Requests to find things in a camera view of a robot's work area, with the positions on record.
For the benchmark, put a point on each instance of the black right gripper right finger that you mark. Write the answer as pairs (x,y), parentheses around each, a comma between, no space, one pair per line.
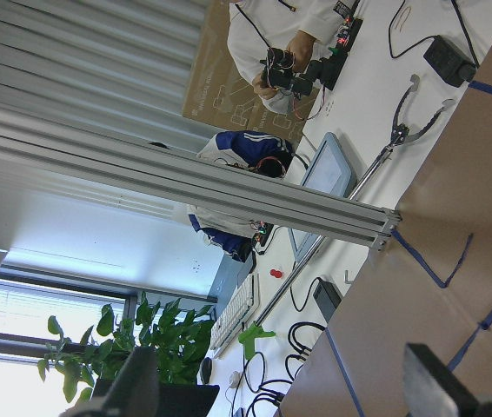
(430,389)

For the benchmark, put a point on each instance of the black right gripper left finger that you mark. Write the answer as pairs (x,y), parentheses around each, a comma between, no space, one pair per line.
(135,389)

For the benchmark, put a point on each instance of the white keyboard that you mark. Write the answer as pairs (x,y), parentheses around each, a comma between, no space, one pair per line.
(244,303)

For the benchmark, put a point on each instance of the blue teach pendant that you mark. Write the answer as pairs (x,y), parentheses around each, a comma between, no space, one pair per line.
(329,172)

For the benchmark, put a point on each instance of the reacher grabber tool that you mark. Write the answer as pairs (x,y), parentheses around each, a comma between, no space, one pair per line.
(356,223)

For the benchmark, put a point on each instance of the person in blue jacket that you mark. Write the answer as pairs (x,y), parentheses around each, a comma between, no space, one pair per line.
(247,161)

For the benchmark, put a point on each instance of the cardboard box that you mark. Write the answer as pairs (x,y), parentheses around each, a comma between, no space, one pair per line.
(218,96)

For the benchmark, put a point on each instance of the black power adapter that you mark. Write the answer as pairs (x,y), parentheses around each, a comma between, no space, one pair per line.
(449,63)

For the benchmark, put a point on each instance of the person in white shirt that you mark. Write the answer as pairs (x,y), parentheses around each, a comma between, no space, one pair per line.
(306,29)

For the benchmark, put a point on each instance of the aluminium frame post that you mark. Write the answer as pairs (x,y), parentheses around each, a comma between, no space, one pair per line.
(35,142)

